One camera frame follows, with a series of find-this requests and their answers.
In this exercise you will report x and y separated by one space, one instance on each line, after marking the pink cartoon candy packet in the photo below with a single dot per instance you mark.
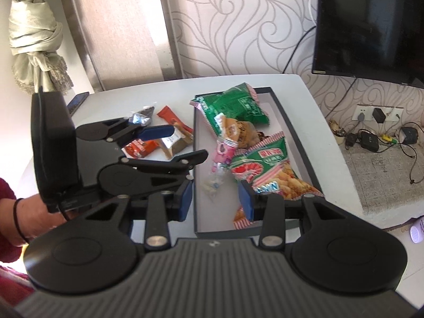
225 150

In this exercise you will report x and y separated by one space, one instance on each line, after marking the orange peanut snack bag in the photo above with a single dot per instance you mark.
243 133

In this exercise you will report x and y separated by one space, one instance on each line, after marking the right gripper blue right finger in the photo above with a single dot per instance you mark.
269 208

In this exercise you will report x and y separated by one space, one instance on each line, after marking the black set-top box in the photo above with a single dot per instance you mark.
368 141

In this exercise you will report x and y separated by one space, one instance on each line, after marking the small white candy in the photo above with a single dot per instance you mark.
211 185

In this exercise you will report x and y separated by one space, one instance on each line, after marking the brown labelled snack packet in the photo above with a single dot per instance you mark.
178 141

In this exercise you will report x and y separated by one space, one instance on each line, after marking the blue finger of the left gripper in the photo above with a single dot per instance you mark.
192 159
155 132

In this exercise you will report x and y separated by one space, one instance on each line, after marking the black hair tie wristband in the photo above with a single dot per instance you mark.
16 221

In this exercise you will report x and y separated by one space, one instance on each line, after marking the gold smartphone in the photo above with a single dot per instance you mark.
76 102

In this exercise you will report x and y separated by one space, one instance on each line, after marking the red chocolate wafer bar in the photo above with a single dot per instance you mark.
167 114

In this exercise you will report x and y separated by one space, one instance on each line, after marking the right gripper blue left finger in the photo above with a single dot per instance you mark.
163 207

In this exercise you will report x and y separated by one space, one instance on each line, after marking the green pea snack bag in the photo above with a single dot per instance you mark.
239 102

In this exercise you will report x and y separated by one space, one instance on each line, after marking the green fringed curtain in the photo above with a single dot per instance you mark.
34 39

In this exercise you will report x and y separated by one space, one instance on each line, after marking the black wall television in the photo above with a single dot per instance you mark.
379 40

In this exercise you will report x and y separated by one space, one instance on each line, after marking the person's left hand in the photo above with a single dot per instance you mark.
34 219

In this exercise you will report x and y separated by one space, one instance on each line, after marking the clear sunflower seed packet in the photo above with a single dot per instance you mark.
143 117

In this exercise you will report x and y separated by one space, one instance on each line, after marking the green shrimp chips bag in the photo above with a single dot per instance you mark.
266 167

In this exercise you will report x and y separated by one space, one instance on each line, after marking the white wall power outlet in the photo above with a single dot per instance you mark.
379 114

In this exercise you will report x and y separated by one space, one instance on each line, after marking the orange red snack packet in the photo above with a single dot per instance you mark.
139 149

